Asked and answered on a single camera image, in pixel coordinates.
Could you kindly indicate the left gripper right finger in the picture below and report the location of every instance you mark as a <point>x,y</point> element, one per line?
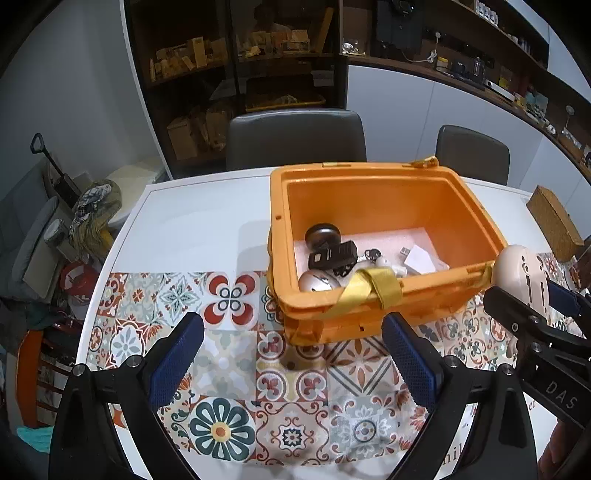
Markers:
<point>500,443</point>

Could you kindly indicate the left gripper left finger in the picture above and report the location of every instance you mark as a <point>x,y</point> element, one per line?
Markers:
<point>84,442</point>

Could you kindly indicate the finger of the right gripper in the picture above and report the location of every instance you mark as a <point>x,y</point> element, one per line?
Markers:
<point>563,300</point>
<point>512,313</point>

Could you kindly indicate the beige cartoon doll head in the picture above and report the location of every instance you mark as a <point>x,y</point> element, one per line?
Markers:
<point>521,273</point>

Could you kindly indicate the white usb power strip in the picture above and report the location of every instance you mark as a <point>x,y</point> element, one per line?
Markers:
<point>420,262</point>

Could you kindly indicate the silver egg-shaped case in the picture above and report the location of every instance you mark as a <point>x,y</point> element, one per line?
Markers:
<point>315,280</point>

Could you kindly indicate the black clip mount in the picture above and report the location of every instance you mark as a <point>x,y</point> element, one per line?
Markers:
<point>340,259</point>

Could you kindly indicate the black round gadget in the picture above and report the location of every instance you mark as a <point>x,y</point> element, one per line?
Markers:
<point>321,236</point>

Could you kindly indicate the white wall charger cube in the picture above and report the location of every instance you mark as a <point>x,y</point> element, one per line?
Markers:
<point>400,271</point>

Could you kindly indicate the person's hand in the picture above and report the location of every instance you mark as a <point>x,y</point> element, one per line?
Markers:
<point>563,438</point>

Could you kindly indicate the patterned tile table runner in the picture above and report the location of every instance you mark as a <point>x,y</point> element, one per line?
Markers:
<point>250,396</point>

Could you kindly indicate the dark chair right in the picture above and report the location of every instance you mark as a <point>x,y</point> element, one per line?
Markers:
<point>473,154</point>

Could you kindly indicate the dark chair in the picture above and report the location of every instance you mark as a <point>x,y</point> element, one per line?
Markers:
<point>473,154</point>
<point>295,136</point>

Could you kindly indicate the patterned fabric bundle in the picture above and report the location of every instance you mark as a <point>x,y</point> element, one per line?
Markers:
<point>89,232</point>

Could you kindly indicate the orange plastic storage crate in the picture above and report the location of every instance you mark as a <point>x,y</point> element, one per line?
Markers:
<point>382,207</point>

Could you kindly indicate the dark chair left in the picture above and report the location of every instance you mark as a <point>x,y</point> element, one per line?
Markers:
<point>295,136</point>

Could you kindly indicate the black handled shovel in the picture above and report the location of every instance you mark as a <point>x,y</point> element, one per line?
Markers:
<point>59,181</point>

